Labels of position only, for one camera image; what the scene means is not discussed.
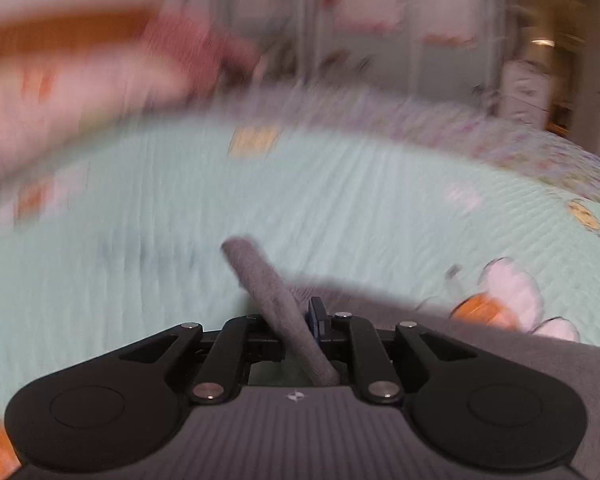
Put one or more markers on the glass door wardrobe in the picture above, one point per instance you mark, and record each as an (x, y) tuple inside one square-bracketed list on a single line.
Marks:
[(290, 20)]

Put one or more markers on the wooden headboard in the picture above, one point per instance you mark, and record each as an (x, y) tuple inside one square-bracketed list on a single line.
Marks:
[(70, 30)]

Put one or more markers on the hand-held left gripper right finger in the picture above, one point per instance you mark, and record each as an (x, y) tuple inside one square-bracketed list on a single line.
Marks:
[(316, 320)]

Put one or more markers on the floral pillow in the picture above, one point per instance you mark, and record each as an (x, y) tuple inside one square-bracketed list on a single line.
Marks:
[(70, 105)]

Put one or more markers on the bee print quilted bedspread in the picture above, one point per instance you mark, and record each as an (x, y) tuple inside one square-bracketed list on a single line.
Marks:
[(130, 235)]

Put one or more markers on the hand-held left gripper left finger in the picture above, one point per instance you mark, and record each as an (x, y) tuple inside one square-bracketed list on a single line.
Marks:
[(260, 345)]

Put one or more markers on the pink fuzzy garment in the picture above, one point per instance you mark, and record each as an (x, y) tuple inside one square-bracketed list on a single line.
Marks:
[(195, 50)]

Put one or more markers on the white drawer cabinet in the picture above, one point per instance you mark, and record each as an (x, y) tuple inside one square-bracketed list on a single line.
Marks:
[(525, 90)]

